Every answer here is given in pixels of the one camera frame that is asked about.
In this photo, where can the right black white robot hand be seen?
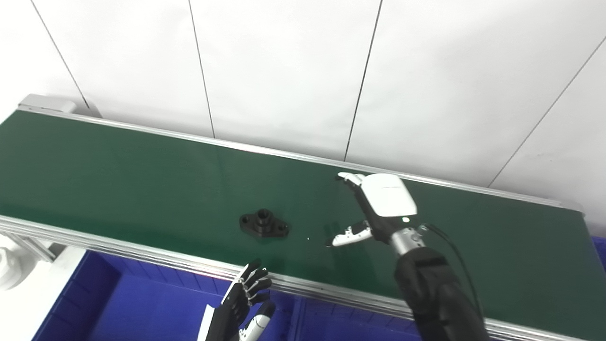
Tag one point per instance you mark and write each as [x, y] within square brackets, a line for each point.
[388, 196]

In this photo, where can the blue bin with white part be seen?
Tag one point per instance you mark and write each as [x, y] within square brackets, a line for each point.
[142, 303]

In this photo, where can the green conveyor belt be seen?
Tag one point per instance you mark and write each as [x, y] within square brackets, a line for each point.
[142, 180]

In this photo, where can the grey conveyor end housing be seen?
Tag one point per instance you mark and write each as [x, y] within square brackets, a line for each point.
[47, 103]

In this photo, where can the large empty blue bin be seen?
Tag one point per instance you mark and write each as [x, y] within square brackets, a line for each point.
[600, 246]

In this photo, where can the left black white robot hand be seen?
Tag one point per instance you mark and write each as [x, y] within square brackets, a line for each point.
[234, 308]

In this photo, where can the black flanged part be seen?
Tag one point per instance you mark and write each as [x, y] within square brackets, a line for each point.
[263, 223]

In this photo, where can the aluminium conveyor side rail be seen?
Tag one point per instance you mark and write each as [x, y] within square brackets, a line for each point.
[94, 248]
[284, 152]

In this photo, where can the white conveyor support leg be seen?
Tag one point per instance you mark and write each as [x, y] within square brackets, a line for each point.
[12, 265]

